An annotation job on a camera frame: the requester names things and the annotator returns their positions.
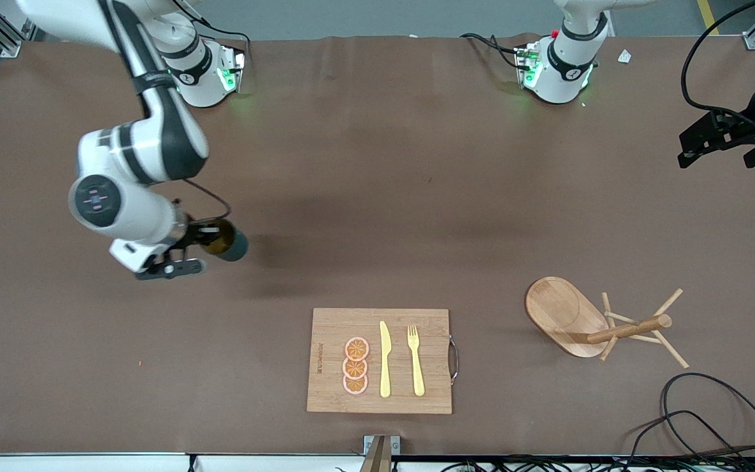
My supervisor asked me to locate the dark green ribbed cup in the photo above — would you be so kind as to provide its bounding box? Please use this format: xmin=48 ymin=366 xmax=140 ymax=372
xmin=195 ymin=218 xmax=249 ymax=262

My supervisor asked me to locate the wooden cup rack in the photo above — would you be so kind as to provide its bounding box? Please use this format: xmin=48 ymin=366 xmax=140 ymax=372
xmin=525 ymin=276 xmax=689 ymax=369

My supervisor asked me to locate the brown table cover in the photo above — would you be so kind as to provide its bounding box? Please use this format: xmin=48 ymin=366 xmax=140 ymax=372
xmin=0 ymin=34 xmax=755 ymax=456

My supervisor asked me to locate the bamboo cutting board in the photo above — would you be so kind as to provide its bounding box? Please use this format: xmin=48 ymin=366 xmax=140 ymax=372
xmin=306 ymin=307 xmax=460 ymax=415

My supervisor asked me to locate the yellow plastic knife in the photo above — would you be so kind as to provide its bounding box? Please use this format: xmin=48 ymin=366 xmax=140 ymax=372
xmin=379 ymin=321 xmax=393 ymax=399

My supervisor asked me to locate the yellow plastic fork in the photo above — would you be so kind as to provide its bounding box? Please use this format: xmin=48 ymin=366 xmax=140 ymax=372
xmin=407 ymin=324 xmax=426 ymax=397

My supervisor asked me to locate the black right arm base cable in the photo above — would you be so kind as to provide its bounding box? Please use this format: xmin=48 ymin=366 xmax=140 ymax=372
xmin=187 ymin=20 xmax=252 ymax=66

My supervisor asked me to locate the black arm base cable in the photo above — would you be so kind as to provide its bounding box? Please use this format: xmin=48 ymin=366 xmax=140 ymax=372
xmin=187 ymin=20 xmax=252 ymax=66
xmin=459 ymin=31 xmax=529 ymax=69

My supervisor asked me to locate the black left arm base cable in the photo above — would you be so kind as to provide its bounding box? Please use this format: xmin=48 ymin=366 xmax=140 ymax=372
xmin=459 ymin=31 xmax=529 ymax=69

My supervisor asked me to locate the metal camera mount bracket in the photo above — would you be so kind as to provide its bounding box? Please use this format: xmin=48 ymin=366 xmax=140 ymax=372
xmin=359 ymin=435 xmax=401 ymax=472

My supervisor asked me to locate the black cable bundle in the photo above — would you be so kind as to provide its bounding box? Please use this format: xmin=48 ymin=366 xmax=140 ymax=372
xmin=440 ymin=454 xmax=755 ymax=472

